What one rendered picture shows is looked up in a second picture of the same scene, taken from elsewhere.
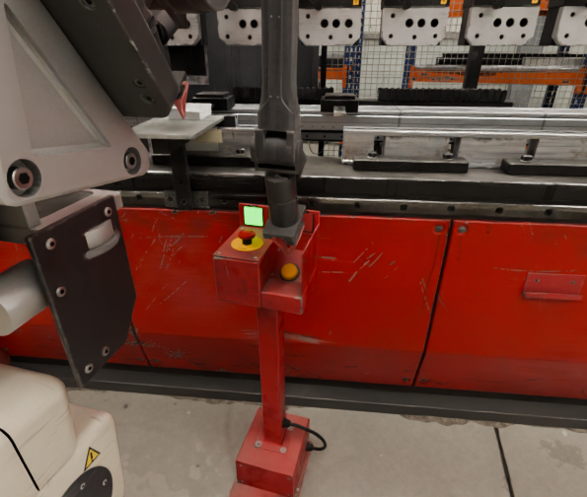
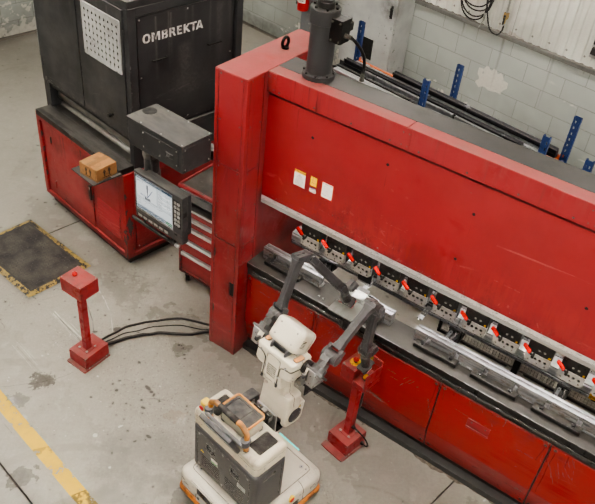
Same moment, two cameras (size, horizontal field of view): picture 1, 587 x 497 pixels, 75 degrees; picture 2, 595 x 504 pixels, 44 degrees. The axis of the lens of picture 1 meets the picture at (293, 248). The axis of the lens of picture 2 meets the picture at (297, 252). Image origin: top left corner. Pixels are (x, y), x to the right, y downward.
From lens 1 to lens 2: 394 cm
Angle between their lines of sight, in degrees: 24
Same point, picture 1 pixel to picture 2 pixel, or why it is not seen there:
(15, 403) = (295, 394)
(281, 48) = (367, 337)
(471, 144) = (463, 357)
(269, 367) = (352, 403)
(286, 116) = (366, 348)
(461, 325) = (442, 425)
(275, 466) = (342, 440)
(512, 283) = (462, 418)
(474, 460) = (430, 485)
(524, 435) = (463, 490)
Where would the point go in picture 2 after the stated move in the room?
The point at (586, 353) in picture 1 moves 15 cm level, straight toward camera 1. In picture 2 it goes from (493, 464) to (471, 468)
